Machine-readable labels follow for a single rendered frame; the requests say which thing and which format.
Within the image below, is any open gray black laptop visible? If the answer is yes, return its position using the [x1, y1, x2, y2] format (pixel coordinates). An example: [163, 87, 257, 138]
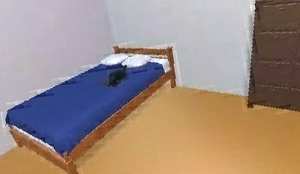
[99, 64, 131, 90]

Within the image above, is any white pillow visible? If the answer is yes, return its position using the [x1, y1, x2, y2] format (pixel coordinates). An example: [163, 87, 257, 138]
[120, 52, 154, 70]
[98, 51, 131, 69]

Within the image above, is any wooden bed with blue cover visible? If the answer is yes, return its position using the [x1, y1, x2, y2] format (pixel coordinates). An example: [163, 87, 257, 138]
[0, 36, 193, 174]

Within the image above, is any dark brown chest of drawers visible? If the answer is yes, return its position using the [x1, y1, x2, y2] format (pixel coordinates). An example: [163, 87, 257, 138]
[229, 0, 300, 135]

